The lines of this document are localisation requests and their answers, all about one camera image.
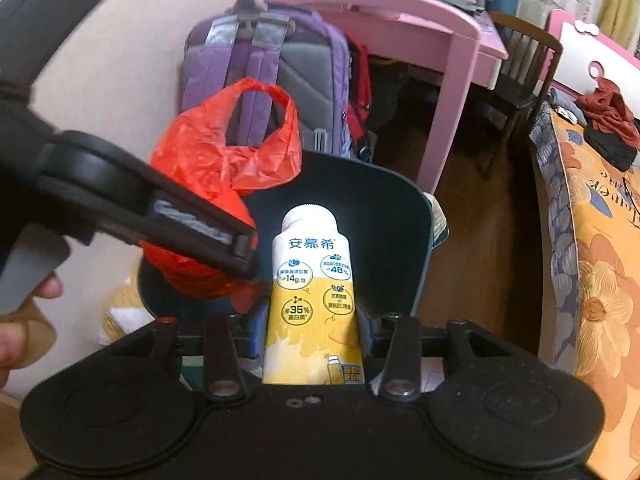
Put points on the red black bag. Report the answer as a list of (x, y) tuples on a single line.
[(357, 105)]

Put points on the yellow curtain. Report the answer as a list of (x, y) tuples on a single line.
[(620, 5)]

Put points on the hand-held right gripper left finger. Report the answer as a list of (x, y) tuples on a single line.
[(224, 350)]

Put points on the dark wooden chair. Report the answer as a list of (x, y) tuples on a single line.
[(520, 95)]

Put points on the dark green trash bin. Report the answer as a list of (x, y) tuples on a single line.
[(390, 240)]

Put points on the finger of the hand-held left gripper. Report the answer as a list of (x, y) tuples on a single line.
[(200, 230)]

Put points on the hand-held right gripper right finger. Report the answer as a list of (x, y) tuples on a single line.
[(400, 350)]

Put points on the pink white bed headboard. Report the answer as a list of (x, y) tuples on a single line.
[(580, 60)]

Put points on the red clothing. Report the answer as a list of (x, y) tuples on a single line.
[(610, 110)]

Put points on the small grey cloth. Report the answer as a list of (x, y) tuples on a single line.
[(562, 113)]

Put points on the red plastic bag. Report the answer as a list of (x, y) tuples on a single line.
[(210, 160)]

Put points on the black clothing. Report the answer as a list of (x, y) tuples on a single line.
[(617, 150)]

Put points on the purple grey backpack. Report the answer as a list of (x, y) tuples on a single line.
[(310, 85)]

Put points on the white yellow yogurt bottle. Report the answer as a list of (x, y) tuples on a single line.
[(312, 285)]

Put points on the pink desk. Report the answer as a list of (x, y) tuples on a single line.
[(450, 50)]

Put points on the person's left hand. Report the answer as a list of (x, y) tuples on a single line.
[(17, 347)]

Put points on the orange floral bedsheet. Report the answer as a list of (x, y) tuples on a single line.
[(600, 285)]

